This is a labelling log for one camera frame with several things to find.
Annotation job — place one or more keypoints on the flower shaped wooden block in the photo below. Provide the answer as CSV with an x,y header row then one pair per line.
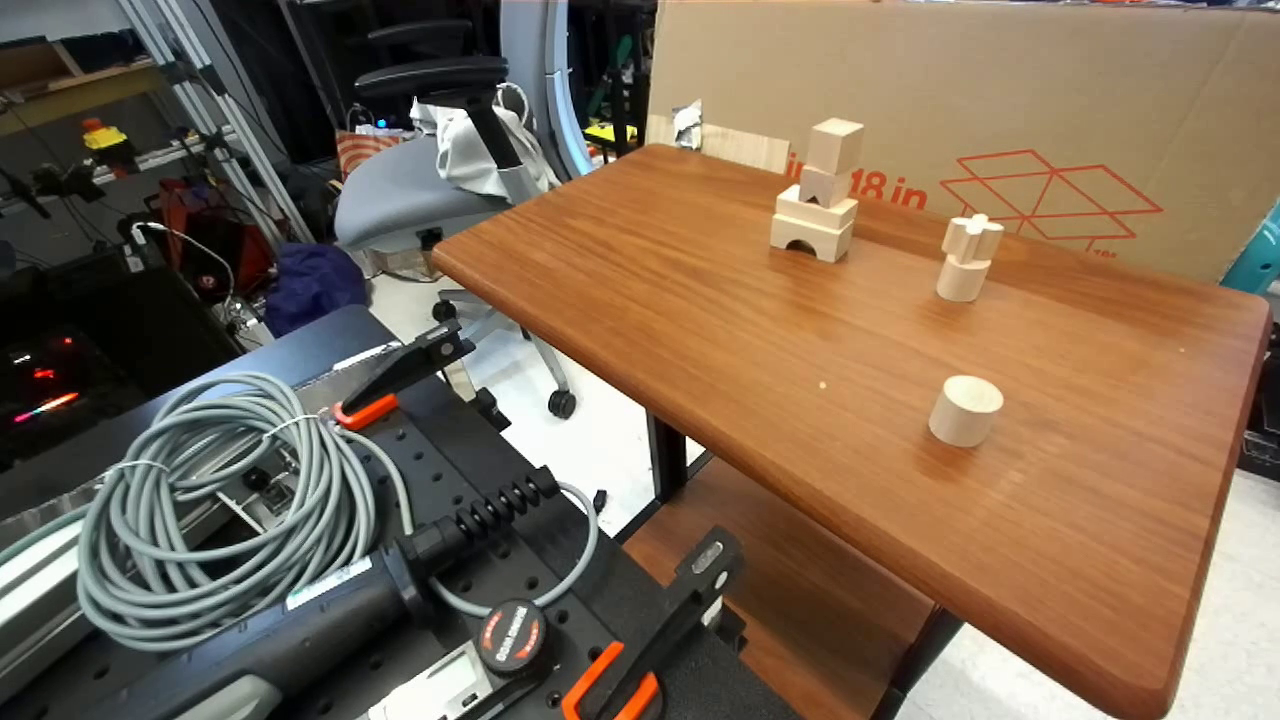
x,y
972,238

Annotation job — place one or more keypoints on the grey office chair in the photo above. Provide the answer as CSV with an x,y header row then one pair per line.
x,y
412,184

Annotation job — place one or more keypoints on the teal object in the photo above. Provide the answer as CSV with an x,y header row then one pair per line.
x,y
1260,253

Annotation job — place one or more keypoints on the wooden arch block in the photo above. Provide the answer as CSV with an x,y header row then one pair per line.
x,y
811,232

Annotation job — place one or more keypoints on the black clamp with orange grip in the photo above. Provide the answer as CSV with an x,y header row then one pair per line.
x,y
400,370
653,625

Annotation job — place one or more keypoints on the wide wooden cylinder block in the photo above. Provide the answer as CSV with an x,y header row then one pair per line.
x,y
966,412

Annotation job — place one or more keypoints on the black table leg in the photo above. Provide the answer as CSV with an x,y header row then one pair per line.
x,y
668,460

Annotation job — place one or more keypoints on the silver jacket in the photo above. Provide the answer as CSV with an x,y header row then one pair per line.
x,y
465,153

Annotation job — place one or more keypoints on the large cardboard box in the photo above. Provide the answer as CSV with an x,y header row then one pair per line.
x,y
1065,92

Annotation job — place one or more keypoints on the small wooden block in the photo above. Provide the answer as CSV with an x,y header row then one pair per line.
x,y
825,190

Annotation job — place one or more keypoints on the wooden cube block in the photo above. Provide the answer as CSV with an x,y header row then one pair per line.
x,y
838,144

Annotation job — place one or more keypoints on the blue bag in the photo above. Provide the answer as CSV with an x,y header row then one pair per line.
x,y
315,285

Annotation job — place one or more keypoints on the wooden lower shelf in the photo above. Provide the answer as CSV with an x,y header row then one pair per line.
x,y
784,587

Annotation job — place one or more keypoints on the round black red knob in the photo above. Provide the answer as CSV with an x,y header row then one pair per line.
x,y
514,637

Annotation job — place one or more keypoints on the yellow red emergency button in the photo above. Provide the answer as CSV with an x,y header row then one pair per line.
x,y
106,138

